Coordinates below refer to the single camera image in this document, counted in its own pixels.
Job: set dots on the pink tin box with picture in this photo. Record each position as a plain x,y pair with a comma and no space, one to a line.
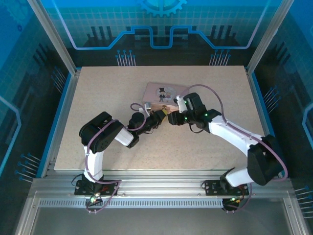
151,93

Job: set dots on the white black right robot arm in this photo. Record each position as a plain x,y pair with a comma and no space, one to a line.
232,134

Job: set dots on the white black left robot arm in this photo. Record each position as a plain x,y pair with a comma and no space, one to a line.
94,161

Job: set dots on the aluminium front beam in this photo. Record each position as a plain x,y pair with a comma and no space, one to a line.
159,183

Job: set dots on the small green LED board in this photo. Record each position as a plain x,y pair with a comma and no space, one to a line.
233,199
94,199

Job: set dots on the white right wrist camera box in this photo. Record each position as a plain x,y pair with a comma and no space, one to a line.
181,105

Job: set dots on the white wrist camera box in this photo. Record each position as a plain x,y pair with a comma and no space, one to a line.
181,105
147,107

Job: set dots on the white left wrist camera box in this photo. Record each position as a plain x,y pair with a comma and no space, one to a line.
147,107

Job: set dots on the aluminium side rail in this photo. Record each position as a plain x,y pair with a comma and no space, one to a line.
64,115
255,98

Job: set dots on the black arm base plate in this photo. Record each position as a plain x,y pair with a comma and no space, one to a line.
108,188
211,188

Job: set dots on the aluminium frame post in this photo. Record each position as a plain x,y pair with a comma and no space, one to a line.
267,36
58,44

